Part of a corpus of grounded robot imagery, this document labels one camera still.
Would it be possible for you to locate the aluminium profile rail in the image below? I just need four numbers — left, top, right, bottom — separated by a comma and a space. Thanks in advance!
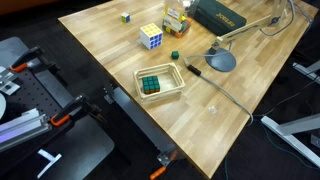
0, 108, 53, 153

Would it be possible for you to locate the black floor cable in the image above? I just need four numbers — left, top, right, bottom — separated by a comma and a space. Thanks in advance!
253, 79, 320, 118

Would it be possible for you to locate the mini rubik's cube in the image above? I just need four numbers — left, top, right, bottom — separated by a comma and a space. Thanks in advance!
120, 12, 131, 24

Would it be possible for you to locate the dark grey floor plate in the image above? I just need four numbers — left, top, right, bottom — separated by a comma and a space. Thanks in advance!
0, 35, 116, 180

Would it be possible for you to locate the large white rubik's cube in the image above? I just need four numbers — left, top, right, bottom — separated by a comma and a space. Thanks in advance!
139, 22, 164, 51

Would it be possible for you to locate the white angled strip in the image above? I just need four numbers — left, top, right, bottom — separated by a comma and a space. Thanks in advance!
36, 148, 63, 179

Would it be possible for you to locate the grey cable with black switch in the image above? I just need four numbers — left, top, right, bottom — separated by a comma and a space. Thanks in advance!
183, 51, 255, 127

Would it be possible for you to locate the light wooden crate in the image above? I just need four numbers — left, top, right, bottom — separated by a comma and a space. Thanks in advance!
133, 62, 186, 103

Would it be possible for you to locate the grey lamp cable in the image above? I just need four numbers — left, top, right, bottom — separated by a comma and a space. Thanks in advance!
259, 0, 315, 37

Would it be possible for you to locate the wooden desk lamp grey base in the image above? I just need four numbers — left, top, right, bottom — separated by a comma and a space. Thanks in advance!
204, 0, 291, 72

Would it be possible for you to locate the orange handled table clamp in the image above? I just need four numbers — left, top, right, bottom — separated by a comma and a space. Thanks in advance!
149, 149, 180, 180

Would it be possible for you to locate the grey metal mounting bar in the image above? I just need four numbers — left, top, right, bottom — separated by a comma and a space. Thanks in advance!
103, 85, 178, 166

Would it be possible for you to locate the clear box of colourful cubes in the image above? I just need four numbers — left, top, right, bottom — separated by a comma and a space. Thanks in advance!
162, 0, 193, 38

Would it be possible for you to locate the black rubik's cube green face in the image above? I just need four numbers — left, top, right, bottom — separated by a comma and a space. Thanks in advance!
141, 75, 161, 94

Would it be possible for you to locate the silver metal bracket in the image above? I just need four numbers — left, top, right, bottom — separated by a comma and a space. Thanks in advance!
0, 66, 21, 96

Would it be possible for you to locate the white table leg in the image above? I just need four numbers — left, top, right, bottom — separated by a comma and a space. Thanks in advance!
260, 113, 320, 168
292, 59, 320, 84

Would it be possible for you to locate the black clamp orange grip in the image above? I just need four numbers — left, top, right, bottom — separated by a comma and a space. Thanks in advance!
9, 45, 61, 75
49, 94, 103, 128

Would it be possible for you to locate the black perforated board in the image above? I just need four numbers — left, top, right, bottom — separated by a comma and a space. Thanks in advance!
0, 66, 75, 134

